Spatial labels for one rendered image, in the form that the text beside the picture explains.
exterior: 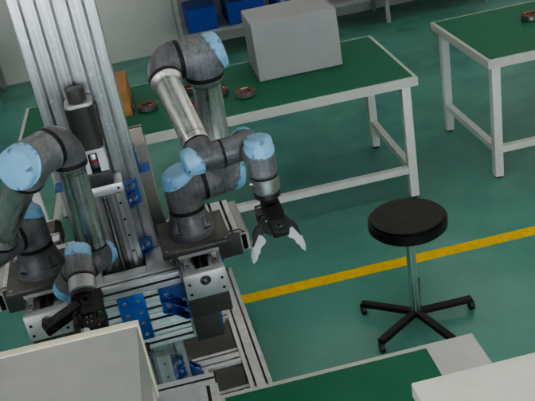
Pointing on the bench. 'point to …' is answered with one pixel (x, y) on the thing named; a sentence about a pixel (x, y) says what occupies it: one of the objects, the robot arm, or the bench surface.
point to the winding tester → (81, 367)
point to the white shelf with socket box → (482, 383)
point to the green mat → (355, 382)
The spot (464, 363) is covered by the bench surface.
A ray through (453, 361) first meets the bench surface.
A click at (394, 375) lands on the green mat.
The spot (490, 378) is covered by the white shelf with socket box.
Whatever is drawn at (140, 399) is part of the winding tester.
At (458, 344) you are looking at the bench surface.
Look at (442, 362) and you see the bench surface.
